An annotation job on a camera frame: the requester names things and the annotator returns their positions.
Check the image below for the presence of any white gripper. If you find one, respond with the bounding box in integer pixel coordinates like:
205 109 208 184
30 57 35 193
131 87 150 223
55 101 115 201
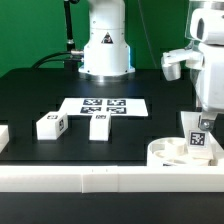
195 43 224 131

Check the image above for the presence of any white marker sheet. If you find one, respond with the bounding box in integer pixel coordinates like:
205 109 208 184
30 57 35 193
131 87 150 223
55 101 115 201
60 98 148 117

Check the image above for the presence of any white right fence wall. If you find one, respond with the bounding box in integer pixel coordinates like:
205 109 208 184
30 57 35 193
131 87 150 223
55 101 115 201
211 149 224 167

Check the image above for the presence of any white fence wall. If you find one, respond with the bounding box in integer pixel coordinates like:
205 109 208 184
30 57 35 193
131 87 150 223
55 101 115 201
0 166 224 193
0 125 9 153
211 149 224 167

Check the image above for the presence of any white front fence wall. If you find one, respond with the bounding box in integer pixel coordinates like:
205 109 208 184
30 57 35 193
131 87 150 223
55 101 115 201
0 166 224 193

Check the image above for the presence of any black cable bundle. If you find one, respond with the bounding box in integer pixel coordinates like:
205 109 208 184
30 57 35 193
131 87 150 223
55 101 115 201
31 49 84 70

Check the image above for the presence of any white left fence wall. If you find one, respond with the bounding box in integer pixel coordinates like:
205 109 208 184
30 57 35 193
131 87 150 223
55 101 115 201
0 125 9 153

